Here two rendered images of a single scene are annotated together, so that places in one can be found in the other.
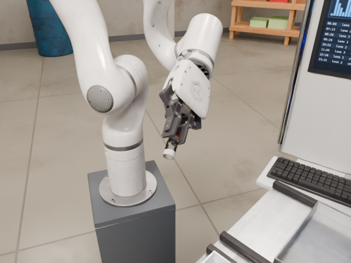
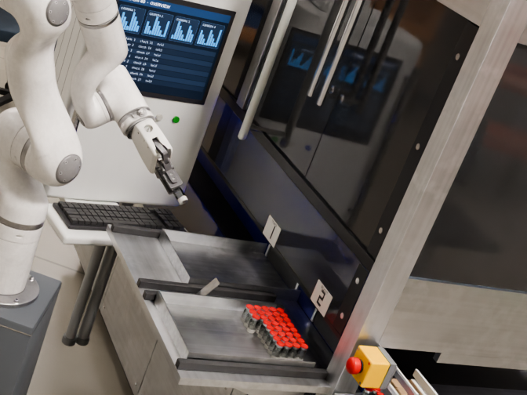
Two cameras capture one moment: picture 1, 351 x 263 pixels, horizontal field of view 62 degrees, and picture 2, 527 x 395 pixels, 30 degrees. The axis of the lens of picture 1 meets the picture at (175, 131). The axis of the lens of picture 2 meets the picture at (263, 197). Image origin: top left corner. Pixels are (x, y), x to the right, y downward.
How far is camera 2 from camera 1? 2.05 m
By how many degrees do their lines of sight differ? 66
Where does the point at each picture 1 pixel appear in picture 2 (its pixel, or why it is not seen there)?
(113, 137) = (39, 212)
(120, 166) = (31, 249)
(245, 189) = not seen: outside the picture
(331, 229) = (183, 249)
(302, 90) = not seen: hidden behind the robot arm
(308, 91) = not seen: hidden behind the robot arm
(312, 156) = (84, 190)
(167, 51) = (95, 106)
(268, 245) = (167, 277)
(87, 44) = (56, 111)
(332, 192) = (137, 223)
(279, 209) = (139, 248)
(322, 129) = (98, 154)
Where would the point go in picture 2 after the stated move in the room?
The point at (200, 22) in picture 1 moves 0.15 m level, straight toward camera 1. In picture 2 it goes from (125, 76) to (176, 103)
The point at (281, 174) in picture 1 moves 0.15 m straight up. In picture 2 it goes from (83, 220) to (98, 174)
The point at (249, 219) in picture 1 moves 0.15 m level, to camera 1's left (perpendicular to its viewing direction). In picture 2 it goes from (134, 265) to (104, 282)
